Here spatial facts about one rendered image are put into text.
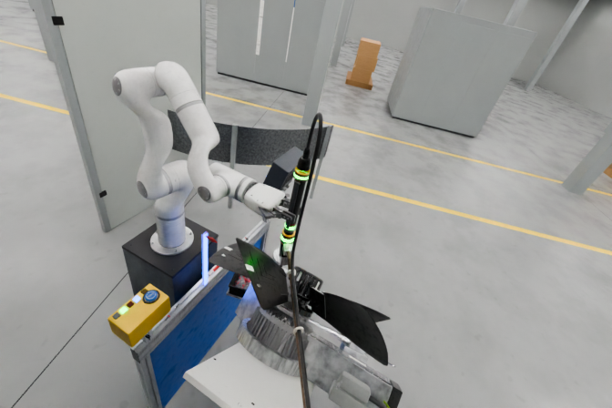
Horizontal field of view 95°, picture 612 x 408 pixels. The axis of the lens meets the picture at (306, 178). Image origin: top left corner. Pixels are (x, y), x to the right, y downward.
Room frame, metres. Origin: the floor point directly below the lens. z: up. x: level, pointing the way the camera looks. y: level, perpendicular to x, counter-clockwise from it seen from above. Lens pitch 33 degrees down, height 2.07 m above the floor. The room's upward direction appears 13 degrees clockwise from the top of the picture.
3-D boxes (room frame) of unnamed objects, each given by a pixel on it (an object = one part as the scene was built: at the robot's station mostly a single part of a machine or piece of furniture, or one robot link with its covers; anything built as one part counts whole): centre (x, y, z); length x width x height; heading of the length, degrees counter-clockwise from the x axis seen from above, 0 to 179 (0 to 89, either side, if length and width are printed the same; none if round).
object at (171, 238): (0.90, 0.56, 1.04); 0.19 x 0.19 x 0.18
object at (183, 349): (0.87, 0.32, 0.45); 0.82 x 0.01 x 0.66; 161
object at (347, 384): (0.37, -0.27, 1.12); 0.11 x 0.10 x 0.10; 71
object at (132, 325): (0.50, 0.45, 1.02); 0.16 x 0.10 x 0.11; 161
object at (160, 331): (0.87, 0.32, 0.82); 0.90 x 0.04 x 0.08; 161
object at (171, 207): (0.93, 0.55, 1.25); 0.19 x 0.12 x 0.24; 153
